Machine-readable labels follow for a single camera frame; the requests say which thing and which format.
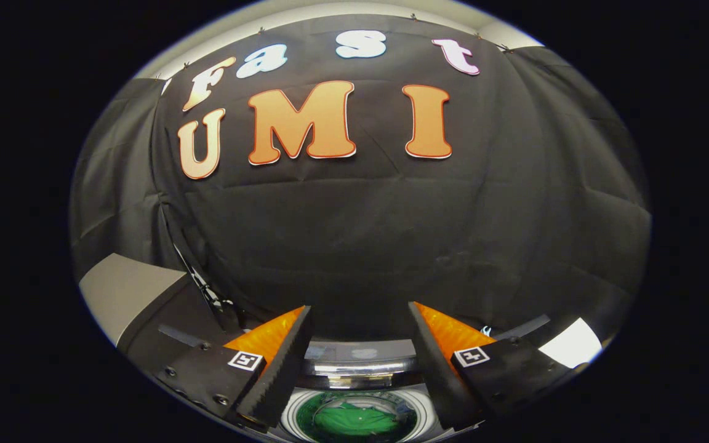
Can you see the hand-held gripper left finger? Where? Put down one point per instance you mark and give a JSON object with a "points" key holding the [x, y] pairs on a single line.
{"points": [[284, 363]]}

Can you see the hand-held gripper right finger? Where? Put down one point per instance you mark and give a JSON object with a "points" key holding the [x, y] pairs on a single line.
{"points": [[437, 363]]}

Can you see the green polo shirt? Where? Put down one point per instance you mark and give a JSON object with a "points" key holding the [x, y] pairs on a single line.
{"points": [[354, 421]]}

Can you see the white board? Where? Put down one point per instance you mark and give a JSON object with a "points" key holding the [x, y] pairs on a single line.
{"points": [[570, 344]]}

